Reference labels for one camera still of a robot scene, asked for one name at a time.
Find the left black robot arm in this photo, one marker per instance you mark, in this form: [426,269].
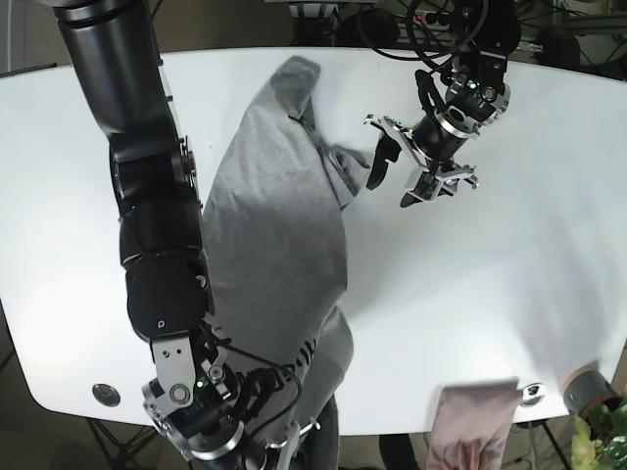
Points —
[484,34]

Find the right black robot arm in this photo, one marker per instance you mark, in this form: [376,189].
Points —
[114,53]

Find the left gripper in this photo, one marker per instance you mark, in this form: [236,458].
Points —
[470,103]

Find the light grey T-shirt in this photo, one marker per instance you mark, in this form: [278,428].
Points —
[277,257]

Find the green plant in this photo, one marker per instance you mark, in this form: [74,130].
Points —
[599,440]

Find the left metal table grommet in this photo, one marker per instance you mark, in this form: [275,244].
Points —
[106,395]

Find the pink T-shirt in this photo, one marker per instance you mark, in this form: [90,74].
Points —
[474,419]

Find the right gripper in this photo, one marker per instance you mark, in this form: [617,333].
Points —
[205,394]

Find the right metal table grommet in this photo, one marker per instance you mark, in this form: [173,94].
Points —
[533,394]

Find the grey plant pot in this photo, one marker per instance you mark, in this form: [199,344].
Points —
[586,387]

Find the metal table grommet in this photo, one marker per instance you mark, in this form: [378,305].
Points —
[106,395]
[533,394]

